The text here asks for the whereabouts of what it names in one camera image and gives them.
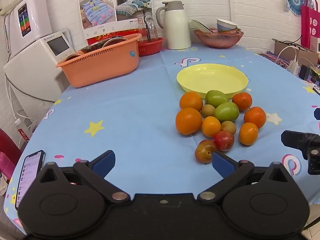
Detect small orange centre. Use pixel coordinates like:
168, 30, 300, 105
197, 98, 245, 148
201, 116, 221, 138

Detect cardboard box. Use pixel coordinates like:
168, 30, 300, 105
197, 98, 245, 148
280, 47, 318, 67

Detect white charger with cable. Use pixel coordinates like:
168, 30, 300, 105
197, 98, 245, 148
275, 46, 299, 76

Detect large orange front left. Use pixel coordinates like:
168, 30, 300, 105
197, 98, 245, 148
175, 108, 202, 135

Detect red yellow plum front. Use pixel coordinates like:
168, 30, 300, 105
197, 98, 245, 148
195, 140, 217, 164

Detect green fruit front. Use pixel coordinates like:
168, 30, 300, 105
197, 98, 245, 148
214, 101, 239, 122

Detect orange far right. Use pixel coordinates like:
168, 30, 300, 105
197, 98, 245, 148
244, 107, 266, 129

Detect white thermos jug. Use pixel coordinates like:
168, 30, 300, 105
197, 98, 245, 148
156, 1, 191, 50

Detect clear glass bottle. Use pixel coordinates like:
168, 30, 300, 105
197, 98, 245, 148
144, 12, 158, 42

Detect blue star tablecloth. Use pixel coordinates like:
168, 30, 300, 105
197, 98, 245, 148
4, 45, 319, 239

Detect orange front right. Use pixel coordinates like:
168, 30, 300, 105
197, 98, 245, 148
239, 122, 259, 146

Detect small brown fruit right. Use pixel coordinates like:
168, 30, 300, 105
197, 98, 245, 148
221, 121, 236, 135

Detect bedding wall poster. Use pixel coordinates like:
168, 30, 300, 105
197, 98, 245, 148
78, 0, 152, 45

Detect yellow plastic plate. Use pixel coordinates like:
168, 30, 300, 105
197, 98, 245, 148
176, 63, 248, 98

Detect white appliance with screen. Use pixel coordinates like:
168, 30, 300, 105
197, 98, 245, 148
4, 31, 75, 121

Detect red plastic basket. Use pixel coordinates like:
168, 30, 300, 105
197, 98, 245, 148
138, 37, 164, 56

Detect small brown fruit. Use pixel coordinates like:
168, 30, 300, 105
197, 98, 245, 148
201, 104, 216, 118
221, 121, 236, 135

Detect stacked ceramic bowls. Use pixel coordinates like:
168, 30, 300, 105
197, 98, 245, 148
216, 19, 241, 34

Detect pink glass bowl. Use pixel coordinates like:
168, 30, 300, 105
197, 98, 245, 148
194, 30, 244, 49

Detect white water purifier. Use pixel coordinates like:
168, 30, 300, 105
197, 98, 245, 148
9, 0, 52, 57

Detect small brown fruit left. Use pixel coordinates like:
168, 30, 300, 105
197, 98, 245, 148
201, 104, 216, 118

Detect orange back right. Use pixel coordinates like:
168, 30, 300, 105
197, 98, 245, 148
232, 92, 253, 112

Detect red chair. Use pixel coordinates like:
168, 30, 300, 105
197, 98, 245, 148
0, 129, 22, 179

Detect green fruit back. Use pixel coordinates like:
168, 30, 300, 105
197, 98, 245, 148
205, 90, 229, 108

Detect orange back left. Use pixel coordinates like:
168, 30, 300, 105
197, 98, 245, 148
179, 92, 203, 111

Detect green fruit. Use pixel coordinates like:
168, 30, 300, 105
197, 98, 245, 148
205, 90, 229, 108
214, 101, 239, 122

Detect orange plastic basket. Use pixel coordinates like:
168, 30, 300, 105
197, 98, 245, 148
56, 34, 142, 88

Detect smartphone black case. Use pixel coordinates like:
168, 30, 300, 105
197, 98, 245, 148
15, 150, 45, 210

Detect red gift bag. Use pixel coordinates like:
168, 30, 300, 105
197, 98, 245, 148
301, 0, 320, 49

